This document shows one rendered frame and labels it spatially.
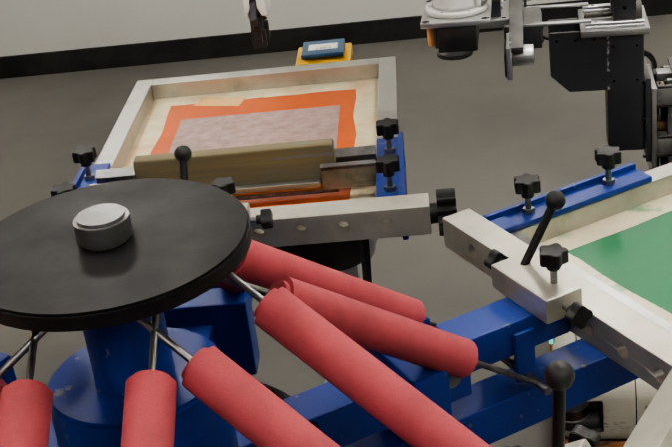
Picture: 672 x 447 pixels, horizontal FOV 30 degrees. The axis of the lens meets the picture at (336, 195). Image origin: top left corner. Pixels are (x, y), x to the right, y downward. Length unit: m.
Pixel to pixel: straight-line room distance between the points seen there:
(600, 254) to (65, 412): 0.92
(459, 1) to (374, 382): 1.34
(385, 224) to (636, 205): 0.42
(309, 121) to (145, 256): 1.29
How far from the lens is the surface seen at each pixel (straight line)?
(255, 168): 2.18
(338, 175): 2.17
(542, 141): 4.74
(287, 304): 1.30
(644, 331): 1.60
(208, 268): 1.24
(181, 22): 6.04
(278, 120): 2.57
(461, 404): 1.67
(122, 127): 2.57
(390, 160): 2.06
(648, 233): 2.01
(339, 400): 1.54
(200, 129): 2.59
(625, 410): 2.89
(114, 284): 1.25
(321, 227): 1.96
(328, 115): 2.56
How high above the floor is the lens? 1.90
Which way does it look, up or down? 25 degrees down
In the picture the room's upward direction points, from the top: 7 degrees counter-clockwise
